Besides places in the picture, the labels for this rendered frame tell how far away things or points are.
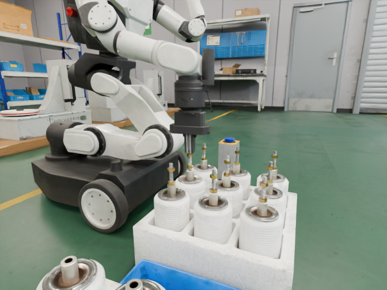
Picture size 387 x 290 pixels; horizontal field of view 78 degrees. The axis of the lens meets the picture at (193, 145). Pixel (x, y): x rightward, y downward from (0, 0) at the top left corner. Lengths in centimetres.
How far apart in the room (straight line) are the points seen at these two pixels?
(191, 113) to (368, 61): 523
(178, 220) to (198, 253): 10
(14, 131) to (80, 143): 137
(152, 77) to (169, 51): 371
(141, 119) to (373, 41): 519
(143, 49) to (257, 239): 56
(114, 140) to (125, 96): 22
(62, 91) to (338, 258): 273
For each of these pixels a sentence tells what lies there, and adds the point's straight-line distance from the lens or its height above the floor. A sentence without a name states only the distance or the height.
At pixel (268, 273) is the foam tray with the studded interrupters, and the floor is 16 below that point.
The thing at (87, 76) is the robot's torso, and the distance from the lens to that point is 118.
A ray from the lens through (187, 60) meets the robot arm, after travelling 64.
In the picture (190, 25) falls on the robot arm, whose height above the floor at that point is 81.
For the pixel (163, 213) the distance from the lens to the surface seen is 63.
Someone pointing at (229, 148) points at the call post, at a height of 30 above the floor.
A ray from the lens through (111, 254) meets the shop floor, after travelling 90.
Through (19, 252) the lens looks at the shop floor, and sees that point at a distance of 104.
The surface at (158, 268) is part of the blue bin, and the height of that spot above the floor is 11.
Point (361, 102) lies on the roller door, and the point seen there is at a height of 23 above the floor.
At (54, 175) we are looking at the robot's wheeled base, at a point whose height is 16.
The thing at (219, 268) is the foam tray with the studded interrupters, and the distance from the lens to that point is 61.
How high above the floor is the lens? 54
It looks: 14 degrees down
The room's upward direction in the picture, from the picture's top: straight up
